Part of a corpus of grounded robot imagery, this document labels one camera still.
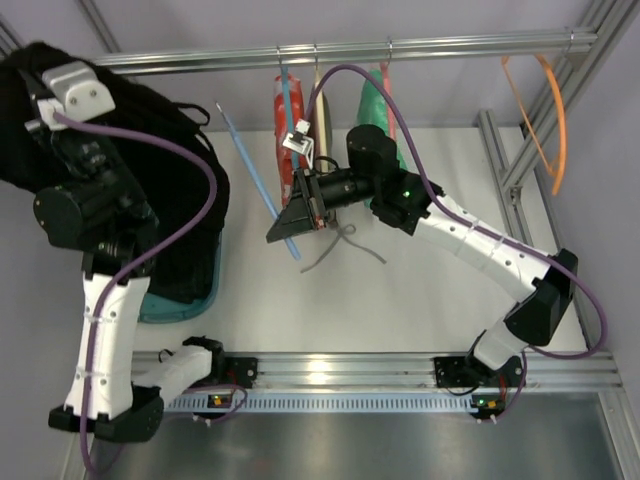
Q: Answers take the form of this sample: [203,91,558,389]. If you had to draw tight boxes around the black trousers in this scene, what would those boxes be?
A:
[1,42,230,295]

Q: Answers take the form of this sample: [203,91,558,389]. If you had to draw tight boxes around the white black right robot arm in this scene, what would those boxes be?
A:
[266,124,578,394]

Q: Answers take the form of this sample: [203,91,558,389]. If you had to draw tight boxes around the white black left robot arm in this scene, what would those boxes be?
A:
[27,114,224,444]

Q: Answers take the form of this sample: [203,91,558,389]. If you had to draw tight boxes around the cream hanger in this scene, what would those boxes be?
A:
[313,46,332,159]

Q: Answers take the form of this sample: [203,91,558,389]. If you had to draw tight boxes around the grey brown trousers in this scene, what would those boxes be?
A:
[308,75,337,176]

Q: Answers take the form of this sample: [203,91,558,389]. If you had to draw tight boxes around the orange white patterned trousers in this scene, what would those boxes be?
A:
[274,73,305,206]

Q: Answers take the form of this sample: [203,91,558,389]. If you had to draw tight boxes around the green patterned trousers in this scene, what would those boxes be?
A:
[356,63,397,141]

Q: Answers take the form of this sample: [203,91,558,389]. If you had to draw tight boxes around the teal blue hanger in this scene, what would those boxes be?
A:
[277,47,301,171]

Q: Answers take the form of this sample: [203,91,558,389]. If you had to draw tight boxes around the pink hanger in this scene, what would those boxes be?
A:
[372,39,399,141]

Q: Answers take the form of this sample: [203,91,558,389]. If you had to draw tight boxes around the orange hanger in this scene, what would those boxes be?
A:
[500,53,569,195]

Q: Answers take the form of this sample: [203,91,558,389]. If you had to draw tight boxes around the teal plastic bin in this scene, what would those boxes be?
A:
[138,233,222,324]

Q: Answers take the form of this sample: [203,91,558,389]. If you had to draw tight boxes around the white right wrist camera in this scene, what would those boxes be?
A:
[281,119,315,162]

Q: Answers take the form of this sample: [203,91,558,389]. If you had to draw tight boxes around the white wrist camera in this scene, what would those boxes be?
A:
[281,119,315,162]
[37,61,116,131]

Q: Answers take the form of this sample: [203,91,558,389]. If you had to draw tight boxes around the grey drawstring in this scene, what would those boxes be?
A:
[300,223,388,274]

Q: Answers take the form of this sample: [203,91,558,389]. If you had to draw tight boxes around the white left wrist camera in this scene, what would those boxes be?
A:
[37,61,116,131]

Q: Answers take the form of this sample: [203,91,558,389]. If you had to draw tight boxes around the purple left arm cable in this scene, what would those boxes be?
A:
[52,110,249,475]

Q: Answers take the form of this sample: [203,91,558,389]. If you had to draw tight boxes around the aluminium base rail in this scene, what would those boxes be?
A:
[130,349,624,414]

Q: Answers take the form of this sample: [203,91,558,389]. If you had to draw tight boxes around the aluminium hanging rail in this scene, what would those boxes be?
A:
[94,27,598,76]

